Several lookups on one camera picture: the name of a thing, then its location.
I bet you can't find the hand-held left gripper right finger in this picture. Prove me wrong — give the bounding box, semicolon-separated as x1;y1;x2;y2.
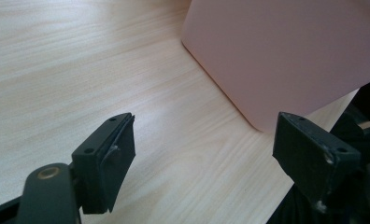
272;111;363;214

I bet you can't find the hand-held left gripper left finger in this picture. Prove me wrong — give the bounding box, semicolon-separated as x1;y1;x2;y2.
71;112;136;216

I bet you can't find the pink mat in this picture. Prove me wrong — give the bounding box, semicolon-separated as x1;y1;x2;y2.
181;0;370;134

